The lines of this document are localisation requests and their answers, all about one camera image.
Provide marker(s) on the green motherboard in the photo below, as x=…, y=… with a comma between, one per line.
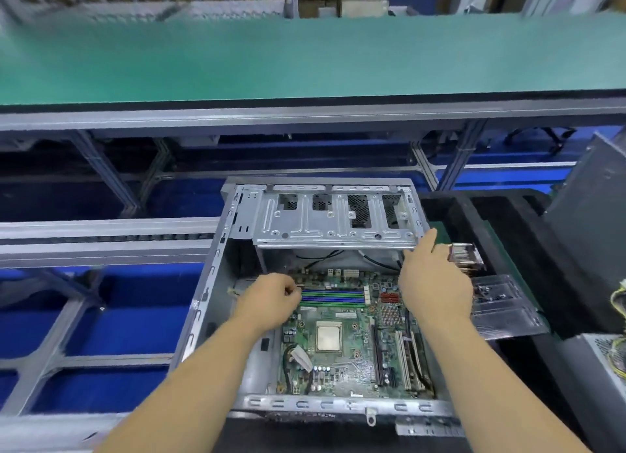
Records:
x=352, y=369

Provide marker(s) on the black CPU cooler fan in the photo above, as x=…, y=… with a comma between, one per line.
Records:
x=467, y=255

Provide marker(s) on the grey metal computer case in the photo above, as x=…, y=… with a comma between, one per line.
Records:
x=235, y=232

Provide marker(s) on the grey flat metal rail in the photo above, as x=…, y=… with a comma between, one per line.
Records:
x=98, y=242

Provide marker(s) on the person's left hand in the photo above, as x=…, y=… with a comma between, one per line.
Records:
x=266, y=303

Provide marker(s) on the grey power supply unit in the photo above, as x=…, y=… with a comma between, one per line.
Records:
x=606, y=379

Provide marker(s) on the green conveyor belt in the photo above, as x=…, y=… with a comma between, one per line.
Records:
x=293, y=61

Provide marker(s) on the person's right hand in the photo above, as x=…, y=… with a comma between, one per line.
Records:
x=435, y=281

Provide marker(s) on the person's left forearm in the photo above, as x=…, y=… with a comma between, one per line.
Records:
x=176, y=394

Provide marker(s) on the silver square CPU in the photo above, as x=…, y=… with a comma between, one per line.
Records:
x=329, y=337

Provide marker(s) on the clear plastic screw tray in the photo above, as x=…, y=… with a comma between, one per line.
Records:
x=511, y=308

